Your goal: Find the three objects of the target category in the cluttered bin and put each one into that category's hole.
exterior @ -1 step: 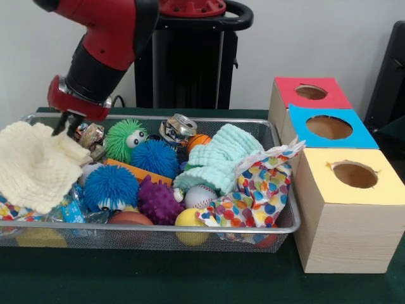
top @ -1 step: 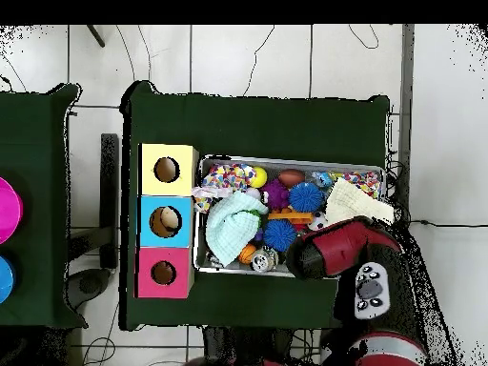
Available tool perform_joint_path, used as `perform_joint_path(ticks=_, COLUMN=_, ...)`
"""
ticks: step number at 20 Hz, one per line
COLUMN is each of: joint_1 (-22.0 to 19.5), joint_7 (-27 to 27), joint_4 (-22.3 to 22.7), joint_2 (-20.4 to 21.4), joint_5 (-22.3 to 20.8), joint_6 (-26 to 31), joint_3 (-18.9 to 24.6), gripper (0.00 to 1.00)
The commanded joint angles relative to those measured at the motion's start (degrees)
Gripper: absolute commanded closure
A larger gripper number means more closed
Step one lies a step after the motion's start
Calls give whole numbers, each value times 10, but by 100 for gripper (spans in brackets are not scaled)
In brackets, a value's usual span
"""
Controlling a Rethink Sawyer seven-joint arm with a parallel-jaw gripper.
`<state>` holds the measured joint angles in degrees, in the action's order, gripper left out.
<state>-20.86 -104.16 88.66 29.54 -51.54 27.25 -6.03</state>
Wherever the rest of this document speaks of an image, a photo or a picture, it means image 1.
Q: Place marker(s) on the cream waffle cloth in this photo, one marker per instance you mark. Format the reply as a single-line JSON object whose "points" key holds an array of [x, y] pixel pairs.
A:
{"points": [[34, 171]]}

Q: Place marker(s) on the wooden box with three holes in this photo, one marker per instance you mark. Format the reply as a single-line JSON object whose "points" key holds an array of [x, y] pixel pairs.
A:
{"points": [[345, 240]]}

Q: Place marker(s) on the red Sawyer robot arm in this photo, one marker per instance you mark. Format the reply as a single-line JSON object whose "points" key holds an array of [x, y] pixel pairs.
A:
{"points": [[107, 38]]}

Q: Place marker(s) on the white baseball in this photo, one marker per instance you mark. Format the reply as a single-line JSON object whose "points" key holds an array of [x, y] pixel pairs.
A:
{"points": [[201, 197]]}

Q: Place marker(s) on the purple spiky toy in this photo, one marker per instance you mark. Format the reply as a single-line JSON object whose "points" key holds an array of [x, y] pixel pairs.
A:
{"points": [[158, 202]]}

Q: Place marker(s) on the polka dot paper napkin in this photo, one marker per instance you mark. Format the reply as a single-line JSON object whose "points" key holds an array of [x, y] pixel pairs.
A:
{"points": [[259, 193]]}

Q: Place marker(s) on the black stand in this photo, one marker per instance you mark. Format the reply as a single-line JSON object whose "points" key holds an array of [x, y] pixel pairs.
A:
{"points": [[389, 79]]}

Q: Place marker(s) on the green spiky ball with eyes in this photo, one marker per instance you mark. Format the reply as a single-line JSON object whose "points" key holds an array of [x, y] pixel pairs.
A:
{"points": [[120, 142]]}

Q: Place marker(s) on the shallow silver mesh bin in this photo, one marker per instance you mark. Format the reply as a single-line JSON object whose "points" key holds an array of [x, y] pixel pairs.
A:
{"points": [[95, 242]]}

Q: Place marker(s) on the yellow ball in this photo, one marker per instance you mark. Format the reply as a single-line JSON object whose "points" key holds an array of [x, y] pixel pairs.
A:
{"points": [[186, 221]]}

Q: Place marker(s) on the blue spiky ball with eyes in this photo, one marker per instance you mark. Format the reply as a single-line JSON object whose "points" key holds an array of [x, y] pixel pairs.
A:
{"points": [[109, 187]]}

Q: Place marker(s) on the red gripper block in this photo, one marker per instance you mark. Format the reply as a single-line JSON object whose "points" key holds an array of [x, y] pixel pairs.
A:
{"points": [[79, 106]]}

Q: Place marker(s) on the mint waffle cloth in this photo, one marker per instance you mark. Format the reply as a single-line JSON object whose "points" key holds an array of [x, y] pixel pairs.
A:
{"points": [[221, 158]]}

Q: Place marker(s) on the orange toy block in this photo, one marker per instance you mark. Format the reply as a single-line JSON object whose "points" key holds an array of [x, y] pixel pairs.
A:
{"points": [[142, 174]]}

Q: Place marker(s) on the crushed silver can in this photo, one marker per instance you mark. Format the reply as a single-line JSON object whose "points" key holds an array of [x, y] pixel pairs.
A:
{"points": [[177, 128]]}

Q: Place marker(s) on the dark green table cloth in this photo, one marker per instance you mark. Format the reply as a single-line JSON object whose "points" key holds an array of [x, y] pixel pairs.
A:
{"points": [[158, 278], [395, 126]]}

